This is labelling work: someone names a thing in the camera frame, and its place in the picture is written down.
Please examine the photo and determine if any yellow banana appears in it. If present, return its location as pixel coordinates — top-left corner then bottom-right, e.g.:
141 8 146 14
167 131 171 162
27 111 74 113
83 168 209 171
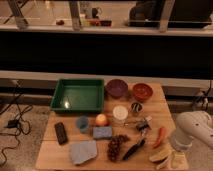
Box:
149 147 172 170

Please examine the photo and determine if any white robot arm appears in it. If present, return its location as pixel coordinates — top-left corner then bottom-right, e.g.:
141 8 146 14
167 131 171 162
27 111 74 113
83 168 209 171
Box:
169 111 213 154

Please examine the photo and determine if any green plastic tray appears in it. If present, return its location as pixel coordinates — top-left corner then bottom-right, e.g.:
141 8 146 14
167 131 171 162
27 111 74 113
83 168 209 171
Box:
50 79 104 113

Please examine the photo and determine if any red chili pepper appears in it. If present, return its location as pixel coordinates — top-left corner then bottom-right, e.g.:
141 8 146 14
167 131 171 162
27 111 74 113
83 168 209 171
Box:
152 127 166 148

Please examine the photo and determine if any metal binder clip tool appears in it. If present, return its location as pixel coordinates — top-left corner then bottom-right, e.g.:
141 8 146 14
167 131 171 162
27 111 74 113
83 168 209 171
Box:
124 116 152 134

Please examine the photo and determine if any wooden board table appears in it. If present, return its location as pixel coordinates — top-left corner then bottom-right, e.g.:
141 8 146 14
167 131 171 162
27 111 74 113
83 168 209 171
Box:
36 83 189 171

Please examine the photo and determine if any small metal cup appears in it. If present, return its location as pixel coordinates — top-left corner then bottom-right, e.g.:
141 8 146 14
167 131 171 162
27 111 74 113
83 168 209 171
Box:
131 102 142 116

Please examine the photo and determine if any red bowl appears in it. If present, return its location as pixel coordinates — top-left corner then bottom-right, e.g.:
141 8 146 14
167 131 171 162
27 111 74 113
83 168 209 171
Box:
132 83 153 102

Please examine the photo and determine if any blue sponge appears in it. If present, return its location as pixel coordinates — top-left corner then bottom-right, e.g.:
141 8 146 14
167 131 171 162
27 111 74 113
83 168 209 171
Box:
93 126 112 139

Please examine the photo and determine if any orange yellow apple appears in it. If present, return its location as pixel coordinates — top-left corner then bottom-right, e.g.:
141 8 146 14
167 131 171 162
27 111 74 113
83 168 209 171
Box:
95 114 108 126

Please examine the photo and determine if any grey blue cloth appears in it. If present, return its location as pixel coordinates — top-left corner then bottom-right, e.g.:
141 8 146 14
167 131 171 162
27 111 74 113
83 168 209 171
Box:
69 140 97 165

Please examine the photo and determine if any purple bowl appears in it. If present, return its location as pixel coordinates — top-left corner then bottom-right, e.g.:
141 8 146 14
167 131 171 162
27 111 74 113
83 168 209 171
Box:
105 79 128 98

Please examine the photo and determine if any blue cup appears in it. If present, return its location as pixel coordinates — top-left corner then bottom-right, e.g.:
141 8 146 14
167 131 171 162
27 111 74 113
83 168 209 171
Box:
76 116 89 133

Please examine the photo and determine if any black remote control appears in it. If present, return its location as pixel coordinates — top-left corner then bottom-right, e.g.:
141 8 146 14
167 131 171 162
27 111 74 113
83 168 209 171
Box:
54 122 68 145

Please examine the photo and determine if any black handled brush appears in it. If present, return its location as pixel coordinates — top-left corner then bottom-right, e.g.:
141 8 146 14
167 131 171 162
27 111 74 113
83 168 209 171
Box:
122 138 146 161

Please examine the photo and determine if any black power adapter cable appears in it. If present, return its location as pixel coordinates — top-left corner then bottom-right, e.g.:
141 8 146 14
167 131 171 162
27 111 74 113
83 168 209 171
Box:
0 79 34 168

